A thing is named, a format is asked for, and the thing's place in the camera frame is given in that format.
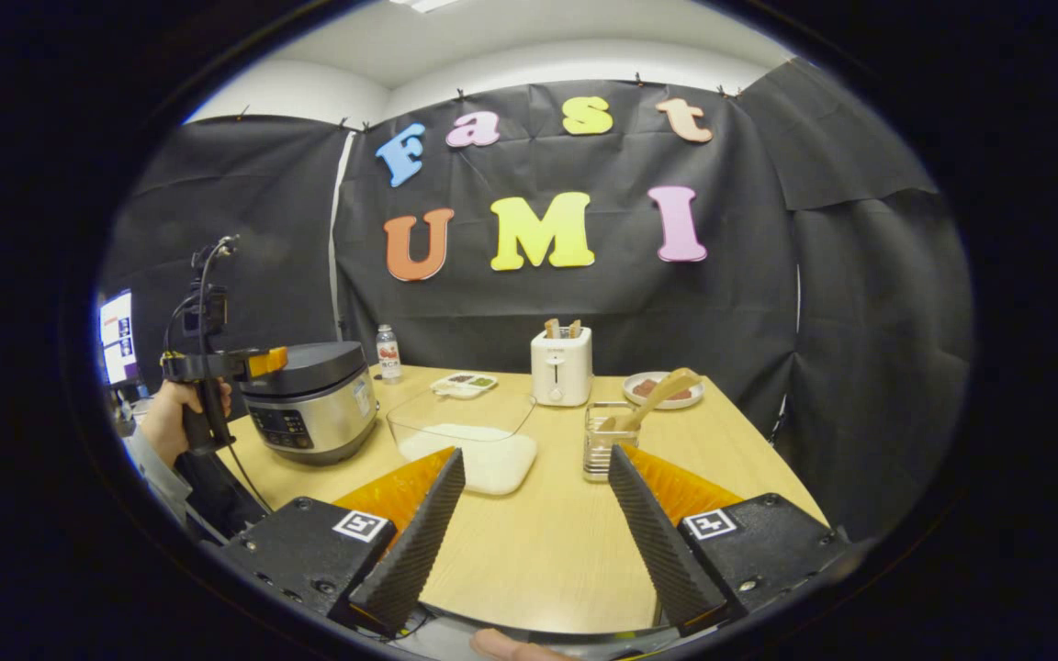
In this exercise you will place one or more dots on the white rice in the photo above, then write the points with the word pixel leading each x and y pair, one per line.
pixel 483 454

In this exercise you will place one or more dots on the white round plate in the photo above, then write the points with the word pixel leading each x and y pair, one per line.
pixel 690 400

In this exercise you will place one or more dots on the small red label bottle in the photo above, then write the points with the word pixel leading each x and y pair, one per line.
pixel 388 358

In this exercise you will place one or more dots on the white divided bean dish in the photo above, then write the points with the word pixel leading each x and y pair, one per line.
pixel 465 384

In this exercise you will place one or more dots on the wide ceiling light panel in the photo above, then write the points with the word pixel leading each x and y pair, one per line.
pixel 423 4

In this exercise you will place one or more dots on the computer monitor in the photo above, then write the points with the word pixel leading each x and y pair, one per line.
pixel 118 335

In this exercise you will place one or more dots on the black and silver rice cooker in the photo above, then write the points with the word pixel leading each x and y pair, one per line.
pixel 318 404

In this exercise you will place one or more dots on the wooden spoon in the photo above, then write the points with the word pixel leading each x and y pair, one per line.
pixel 653 395

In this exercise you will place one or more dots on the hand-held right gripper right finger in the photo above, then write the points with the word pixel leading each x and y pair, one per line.
pixel 662 542

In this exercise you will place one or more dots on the white toaster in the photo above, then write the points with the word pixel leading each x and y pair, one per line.
pixel 561 372

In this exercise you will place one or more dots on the red meat piece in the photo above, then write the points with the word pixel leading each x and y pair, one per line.
pixel 644 387
pixel 679 394

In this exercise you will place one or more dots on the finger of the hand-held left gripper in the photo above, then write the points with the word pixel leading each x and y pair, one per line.
pixel 267 361

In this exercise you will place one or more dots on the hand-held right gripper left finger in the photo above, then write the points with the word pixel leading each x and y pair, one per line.
pixel 414 542

